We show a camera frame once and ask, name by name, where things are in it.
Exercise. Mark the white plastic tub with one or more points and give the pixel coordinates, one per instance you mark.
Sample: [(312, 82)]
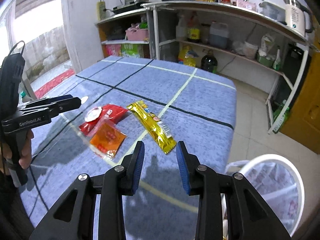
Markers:
[(251, 49)]

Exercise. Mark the white mesh trash bin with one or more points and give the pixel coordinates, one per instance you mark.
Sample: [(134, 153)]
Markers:
[(292, 187)]

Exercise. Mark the long golden snack wrapper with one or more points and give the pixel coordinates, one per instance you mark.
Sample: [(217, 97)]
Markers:
[(152, 125)]

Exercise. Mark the yellow cooking oil bottle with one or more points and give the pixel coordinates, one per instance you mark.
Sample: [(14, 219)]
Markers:
[(187, 56)]

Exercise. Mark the red snack packet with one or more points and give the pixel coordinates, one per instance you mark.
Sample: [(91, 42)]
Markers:
[(112, 113)]

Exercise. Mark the small white plastic piece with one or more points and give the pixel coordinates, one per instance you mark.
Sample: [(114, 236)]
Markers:
[(84, 99)]

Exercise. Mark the green carton box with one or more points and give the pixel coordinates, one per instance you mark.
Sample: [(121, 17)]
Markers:
[(132, 50)]

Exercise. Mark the pink carton box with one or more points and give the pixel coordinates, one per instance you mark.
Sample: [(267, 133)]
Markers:
[(113, 50)]

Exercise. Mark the green dish soap bottle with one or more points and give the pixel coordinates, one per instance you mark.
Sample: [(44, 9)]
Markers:
[(276, 61)]

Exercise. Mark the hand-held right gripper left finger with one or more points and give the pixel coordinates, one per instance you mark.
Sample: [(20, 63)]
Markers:
[(138, 165)]

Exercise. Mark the large white metal shelf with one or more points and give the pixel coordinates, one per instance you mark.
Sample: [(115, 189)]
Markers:
[(225, 10)]

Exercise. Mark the pink chopstick holder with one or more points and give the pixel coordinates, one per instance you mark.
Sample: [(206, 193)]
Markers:
[(246, 5)]

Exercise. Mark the black induction cooker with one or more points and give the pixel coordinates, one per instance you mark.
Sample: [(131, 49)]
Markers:
[(127, 8)]

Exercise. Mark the red-capped seasoning bottle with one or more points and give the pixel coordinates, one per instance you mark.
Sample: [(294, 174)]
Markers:
[(194, 32)]

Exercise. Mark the blue checked tablecloth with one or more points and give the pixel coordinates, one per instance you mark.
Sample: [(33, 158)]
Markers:
[(195, 100)]

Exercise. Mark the translucent jerry can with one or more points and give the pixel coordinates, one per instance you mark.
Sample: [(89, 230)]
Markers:
[(218, 36)]

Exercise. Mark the dark cooking oil bottle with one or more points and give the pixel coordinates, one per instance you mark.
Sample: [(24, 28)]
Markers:
[(208, 62)]

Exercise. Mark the white printed bag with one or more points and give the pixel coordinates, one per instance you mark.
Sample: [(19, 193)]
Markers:
[(267, 43)]

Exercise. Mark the white spray bottle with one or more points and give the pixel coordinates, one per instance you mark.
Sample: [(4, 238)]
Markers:
[(181, 31)]

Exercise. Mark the orange sauce sachet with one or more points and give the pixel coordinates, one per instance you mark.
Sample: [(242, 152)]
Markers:
[(107, 138)]

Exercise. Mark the person's left hand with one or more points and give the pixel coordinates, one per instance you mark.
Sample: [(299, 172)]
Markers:
[(26, 152)]

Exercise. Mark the yellow wooden door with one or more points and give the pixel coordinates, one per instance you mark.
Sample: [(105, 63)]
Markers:
[(307, 105)]

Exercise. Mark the pink plastic basket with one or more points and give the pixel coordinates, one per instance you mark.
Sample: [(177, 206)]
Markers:
[(137, 35)]

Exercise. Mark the green plastic tray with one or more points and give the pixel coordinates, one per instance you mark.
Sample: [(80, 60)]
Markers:
[(263, 60)]

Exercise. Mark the small wooden shelf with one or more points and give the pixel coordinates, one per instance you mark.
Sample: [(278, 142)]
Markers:
[(112, 20)]

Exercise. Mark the white electric kettle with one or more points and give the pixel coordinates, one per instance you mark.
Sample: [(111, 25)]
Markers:
[(296, 17)]

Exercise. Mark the green floor bottle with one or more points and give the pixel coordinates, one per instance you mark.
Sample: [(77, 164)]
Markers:
[(281, 113)]

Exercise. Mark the grey plastic container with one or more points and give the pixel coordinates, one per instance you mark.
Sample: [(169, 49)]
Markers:
[(272, 11)]

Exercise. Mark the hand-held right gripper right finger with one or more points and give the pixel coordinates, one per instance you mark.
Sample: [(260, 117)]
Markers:
[(182, 167)]

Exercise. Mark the red floor mat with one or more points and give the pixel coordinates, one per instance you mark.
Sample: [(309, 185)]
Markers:
[(53, 83)]

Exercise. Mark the yellowed power strip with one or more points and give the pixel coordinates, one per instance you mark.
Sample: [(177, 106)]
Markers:
[(101, 10)]

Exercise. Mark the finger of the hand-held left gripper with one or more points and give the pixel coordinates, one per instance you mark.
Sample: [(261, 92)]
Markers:
[(67, 105), (58, 98)]

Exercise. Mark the crumpled clear plastic bag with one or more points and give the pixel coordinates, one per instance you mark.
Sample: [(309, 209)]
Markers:
[(238, 47)]

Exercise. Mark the red-lidded jar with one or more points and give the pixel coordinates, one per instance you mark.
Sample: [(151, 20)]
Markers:
[(225, 0)]

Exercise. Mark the dark glass jar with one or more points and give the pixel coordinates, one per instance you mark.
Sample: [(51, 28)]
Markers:
[(205, 35)]

